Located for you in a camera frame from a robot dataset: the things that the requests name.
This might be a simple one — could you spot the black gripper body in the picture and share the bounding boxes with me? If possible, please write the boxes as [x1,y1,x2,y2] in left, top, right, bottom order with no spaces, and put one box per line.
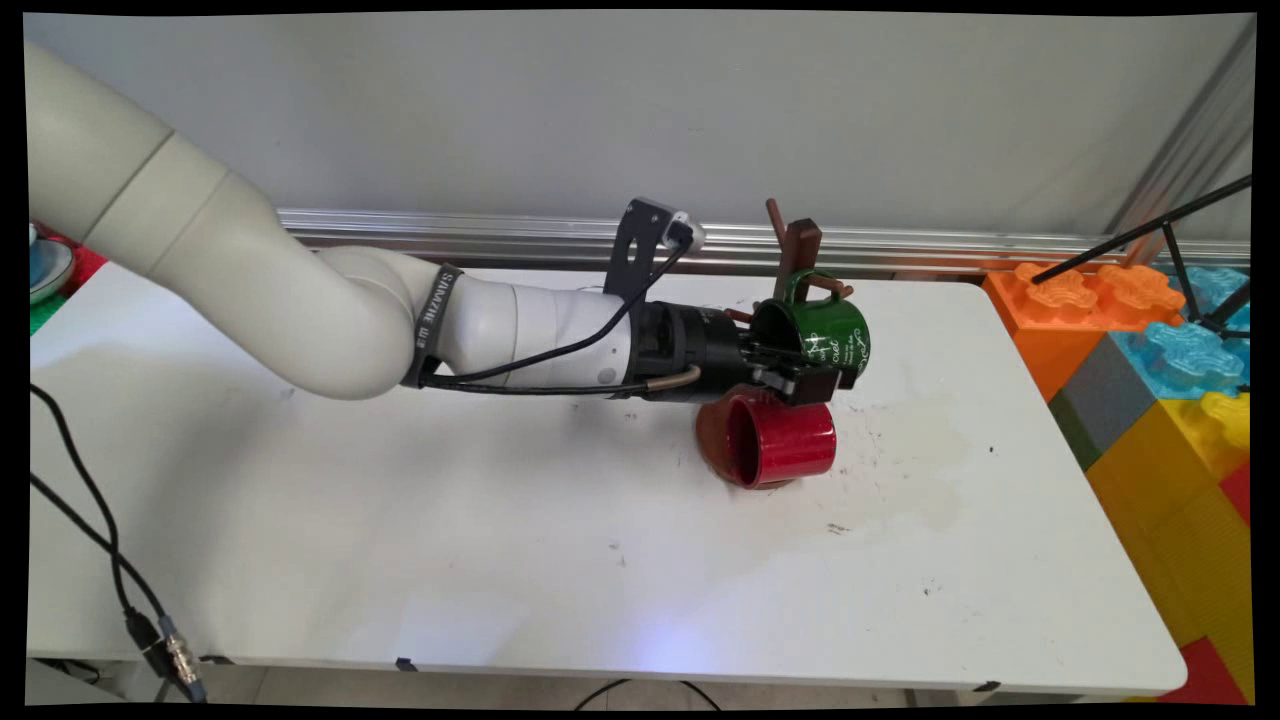
[632,300,756,403]

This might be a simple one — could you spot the green mug with white print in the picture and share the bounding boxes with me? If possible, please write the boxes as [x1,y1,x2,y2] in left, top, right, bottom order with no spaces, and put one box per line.
[750,268,873,391]

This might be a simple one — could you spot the red mug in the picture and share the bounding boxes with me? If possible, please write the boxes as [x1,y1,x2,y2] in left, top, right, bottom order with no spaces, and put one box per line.
[722,390,839,489]

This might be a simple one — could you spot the brown wooden mug tree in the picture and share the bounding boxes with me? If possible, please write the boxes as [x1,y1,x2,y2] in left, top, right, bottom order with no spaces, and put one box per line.
[695,198,856,491]

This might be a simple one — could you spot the orange foam block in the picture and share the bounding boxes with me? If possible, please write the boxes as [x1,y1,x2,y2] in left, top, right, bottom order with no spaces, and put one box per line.
[983,262,1186,401]

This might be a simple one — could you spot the grey foam block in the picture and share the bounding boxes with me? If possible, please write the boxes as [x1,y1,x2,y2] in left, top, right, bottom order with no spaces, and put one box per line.
[1060,335,1161,456]

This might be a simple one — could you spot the black tripod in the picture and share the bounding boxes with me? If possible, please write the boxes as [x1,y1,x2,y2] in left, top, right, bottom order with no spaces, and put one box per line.
[1030,175,1253,341]

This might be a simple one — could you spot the blue foam block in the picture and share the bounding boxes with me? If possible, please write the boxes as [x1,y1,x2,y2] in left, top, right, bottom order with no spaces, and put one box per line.
[1110,322,1251,401]
[1165,265,1251,336]

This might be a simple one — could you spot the colourful giant building blocks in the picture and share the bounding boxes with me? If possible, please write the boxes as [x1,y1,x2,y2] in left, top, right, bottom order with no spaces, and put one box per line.
[1085,390,1253,701]

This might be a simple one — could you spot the red foam block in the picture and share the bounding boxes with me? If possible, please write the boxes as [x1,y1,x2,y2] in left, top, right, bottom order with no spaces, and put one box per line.
[35,225,109,296]
[1160,635,1249,704]

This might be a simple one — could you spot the grey plate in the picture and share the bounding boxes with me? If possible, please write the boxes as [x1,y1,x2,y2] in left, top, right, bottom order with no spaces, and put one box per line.
[28,225,76,306]

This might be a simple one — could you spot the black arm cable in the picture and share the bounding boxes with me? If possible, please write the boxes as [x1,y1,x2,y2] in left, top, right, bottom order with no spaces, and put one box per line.
[418,235,703,399]

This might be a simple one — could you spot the small white wrist camera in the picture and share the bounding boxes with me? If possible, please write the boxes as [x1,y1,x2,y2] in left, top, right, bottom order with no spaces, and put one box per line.
[662,210,707,251]

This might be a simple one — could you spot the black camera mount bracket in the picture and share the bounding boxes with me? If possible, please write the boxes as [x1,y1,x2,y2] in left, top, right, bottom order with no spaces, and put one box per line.
[603,198,691,306]

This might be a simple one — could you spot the aluminium rail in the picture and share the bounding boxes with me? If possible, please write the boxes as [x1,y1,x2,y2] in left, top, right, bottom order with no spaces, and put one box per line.
[278,208,1251,276]

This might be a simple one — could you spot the black velcro strap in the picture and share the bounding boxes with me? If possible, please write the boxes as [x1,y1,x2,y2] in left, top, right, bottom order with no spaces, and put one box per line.
[400,263,463,389]

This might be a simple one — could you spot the black cable under table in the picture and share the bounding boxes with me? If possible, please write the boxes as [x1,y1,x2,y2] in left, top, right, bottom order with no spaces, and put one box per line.
[572,678,723,713]

